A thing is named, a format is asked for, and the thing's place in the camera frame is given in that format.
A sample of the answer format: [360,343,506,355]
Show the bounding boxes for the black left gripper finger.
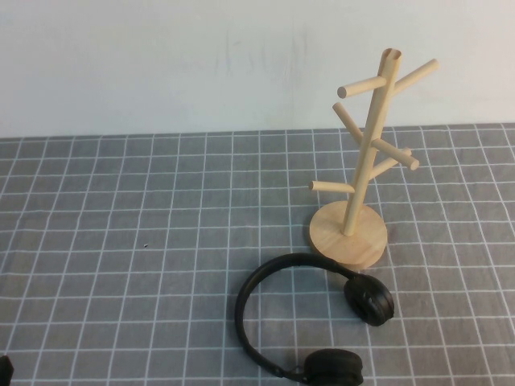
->
[0,354,14,386]

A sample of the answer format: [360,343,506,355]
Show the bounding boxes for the black over-ear headphones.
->
[234,253,397,386]

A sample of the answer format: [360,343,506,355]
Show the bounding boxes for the light wooden peg stand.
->
[308,47,439,271]

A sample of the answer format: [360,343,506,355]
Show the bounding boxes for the grey white-grid tablecloth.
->
[0,123,515,386]

